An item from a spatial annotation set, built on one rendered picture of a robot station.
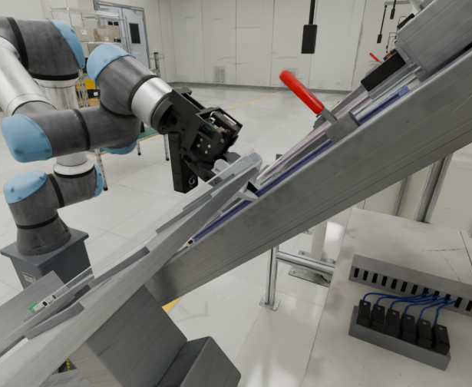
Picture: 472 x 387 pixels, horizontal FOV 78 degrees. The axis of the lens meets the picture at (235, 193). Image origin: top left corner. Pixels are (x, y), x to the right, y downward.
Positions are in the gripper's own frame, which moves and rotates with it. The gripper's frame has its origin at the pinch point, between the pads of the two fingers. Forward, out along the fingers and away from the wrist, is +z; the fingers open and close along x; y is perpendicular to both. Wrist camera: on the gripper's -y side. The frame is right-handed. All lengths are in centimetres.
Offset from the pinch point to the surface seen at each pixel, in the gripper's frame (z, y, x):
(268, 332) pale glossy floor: 38, -83, 45
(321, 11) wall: -215, 4, 871
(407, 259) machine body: 40, -9, 36
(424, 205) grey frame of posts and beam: 41, -2, 60
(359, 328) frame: 30.4, -11.5, 5.0
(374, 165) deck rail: 8.1, 18.4, -10.0
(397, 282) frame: 35.7, -7.9, 21.0
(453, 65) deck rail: 6.9, 27.9, -10.0
